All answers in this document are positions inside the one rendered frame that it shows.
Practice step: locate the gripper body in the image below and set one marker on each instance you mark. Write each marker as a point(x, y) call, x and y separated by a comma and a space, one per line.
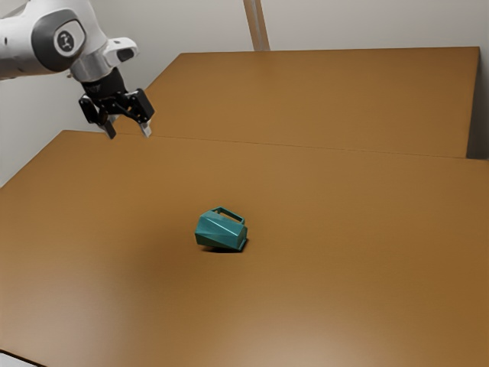
point(105, 88)

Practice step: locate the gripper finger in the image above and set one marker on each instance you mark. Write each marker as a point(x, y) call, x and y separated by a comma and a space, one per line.
point(93, 114)
point(140, 109)

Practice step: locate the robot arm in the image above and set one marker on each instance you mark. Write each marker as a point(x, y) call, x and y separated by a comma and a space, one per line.
point(46, 42)

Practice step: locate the teal faceted mug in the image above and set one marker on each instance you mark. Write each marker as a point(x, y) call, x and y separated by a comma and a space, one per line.
point(219, 231)

